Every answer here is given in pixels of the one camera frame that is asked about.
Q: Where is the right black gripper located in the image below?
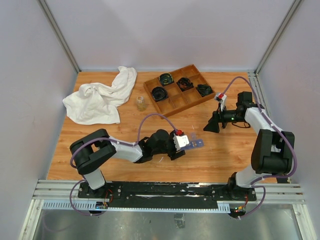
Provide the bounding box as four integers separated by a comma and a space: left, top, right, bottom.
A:
203, 102, 244, 133

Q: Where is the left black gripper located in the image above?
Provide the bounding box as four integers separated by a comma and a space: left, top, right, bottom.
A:
153, 130, 186, 161

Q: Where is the blue weekly pill organizer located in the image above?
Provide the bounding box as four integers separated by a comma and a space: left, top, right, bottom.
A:
182, 132, 205, 151

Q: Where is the clear jar of pills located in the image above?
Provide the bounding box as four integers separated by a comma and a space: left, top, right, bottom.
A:
136, 100, 147, 112

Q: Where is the gold jar lid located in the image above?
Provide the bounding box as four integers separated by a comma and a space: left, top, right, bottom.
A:
136, 96, 145, 102

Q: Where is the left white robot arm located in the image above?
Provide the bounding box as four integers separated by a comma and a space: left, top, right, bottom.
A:
69, 128, 190, 198

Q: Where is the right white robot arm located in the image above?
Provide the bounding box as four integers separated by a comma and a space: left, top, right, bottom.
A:
204, 91, 297, 201

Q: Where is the rolled belt right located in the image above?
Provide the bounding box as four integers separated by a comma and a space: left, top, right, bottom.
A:
196, 84, 213, 97

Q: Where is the rolled belt middle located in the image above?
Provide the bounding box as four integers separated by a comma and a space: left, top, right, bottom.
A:
177, 77, 194, 92

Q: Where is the wooden compartment tray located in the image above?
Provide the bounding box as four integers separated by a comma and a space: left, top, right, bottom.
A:
143, 64, 216, 117

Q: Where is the rolled belt back left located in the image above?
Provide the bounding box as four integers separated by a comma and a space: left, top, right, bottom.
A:
158, 72, 174, 87

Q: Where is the white crumpled cloth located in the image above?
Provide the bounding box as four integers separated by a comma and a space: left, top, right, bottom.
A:
62, 66, 138, 125

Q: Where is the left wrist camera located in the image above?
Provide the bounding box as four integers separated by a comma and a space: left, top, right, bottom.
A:
172, 135, 190, 151

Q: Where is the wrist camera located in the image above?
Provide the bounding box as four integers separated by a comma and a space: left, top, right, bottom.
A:
214, 92, 227, 112
172, 135, 190, 151

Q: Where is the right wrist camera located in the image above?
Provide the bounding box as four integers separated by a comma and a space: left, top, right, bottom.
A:
214, 92, 227, 112

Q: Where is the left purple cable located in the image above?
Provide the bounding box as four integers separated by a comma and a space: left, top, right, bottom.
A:
69, 112, 185, 217

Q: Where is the purple cable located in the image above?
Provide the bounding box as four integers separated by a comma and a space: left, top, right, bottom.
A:
216, 76, 298, 221
69, 112, 185, 217

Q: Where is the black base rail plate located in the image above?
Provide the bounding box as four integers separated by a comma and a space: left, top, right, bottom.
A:
77, 181, 257, 210

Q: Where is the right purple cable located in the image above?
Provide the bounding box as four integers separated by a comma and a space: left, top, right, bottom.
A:
216, 76, 298, 221

